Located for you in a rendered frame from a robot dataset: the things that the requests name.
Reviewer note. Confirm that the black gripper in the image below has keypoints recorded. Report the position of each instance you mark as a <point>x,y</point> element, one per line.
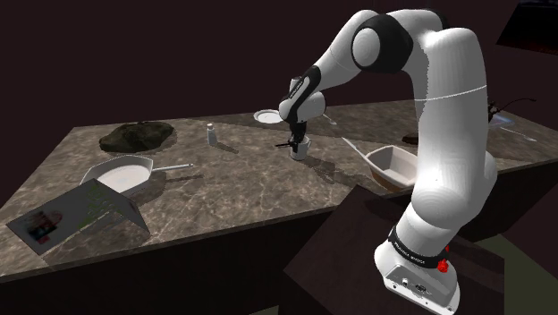
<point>297,131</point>

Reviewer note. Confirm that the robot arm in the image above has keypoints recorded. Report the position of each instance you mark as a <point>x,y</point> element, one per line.
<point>440,131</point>

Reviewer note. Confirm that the white mug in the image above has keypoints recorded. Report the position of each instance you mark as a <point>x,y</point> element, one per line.
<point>301,152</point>

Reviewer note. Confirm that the white round plate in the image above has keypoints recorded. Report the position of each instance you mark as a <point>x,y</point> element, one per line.
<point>267,116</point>

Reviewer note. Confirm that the silver spoon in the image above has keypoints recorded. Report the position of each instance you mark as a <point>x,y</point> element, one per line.
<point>330,119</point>

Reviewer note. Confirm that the white salt shaker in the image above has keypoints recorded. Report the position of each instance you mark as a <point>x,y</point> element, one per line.
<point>211,134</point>

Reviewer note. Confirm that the dark robot stand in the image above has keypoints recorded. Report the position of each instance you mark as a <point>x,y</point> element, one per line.
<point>348,244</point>

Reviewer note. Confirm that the dark round bread loaf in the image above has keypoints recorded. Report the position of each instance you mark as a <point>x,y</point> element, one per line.
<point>136,136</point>

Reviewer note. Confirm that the white frying pan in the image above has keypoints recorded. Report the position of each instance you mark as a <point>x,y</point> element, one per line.
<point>124,174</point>

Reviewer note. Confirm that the silver fork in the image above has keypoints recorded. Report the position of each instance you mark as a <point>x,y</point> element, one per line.
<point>519,134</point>

